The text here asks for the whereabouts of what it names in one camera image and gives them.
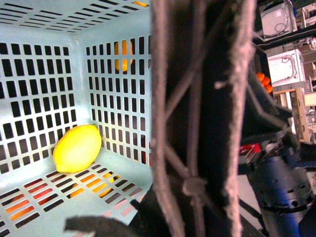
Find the brown plastic basket handle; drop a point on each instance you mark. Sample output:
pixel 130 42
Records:
pixel 201 50

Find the yellow lemon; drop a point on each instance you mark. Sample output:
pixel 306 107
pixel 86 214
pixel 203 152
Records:
pixel 77 149

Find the teal plastic shopping basket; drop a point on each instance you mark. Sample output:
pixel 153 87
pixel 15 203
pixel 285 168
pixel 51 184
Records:
pixel 65 63

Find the orange fruit pile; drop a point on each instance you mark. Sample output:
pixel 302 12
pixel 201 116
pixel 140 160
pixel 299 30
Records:
pixel 265 81

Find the white appliance box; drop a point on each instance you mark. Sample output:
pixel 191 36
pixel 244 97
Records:
pixel 286 68

